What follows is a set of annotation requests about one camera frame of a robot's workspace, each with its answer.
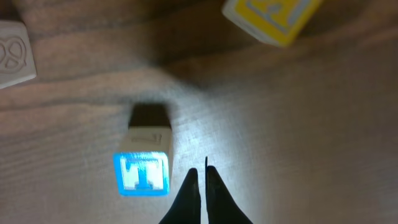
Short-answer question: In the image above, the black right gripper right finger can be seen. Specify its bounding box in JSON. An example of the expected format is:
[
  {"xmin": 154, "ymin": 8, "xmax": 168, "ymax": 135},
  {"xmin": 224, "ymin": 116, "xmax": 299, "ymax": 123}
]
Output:
[{"xmin": 205, "ymin": 157, "xmax": 252, "ymax": 224}]

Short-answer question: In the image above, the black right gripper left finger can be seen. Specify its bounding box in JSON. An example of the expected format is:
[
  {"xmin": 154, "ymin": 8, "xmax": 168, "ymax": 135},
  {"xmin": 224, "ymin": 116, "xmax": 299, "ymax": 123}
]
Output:
[{"xmin": 159, "ymin": 168, "xmax": 201, "ymax": 224}]

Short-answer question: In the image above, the blue T letter block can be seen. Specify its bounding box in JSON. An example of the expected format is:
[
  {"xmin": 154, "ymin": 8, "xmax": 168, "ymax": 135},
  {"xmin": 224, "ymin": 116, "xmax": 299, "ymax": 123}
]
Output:
[{"xmin": 113, "ymin": 126, "xmax": 172, "ymax": 197}]

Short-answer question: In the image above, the yellow block far right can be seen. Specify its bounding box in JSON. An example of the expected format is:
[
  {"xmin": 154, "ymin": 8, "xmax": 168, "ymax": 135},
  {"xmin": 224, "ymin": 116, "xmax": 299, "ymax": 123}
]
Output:
[{"xmin": 222, "ymin": 0, "xmax": 322, "ymax": 47}]

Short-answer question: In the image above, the blue L block lower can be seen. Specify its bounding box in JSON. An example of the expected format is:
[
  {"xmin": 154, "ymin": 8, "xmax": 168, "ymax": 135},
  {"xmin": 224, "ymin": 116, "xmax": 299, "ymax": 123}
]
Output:
[{"xmin": 1, "ymin": 21, "xmax": 37, "ymax": 89}]

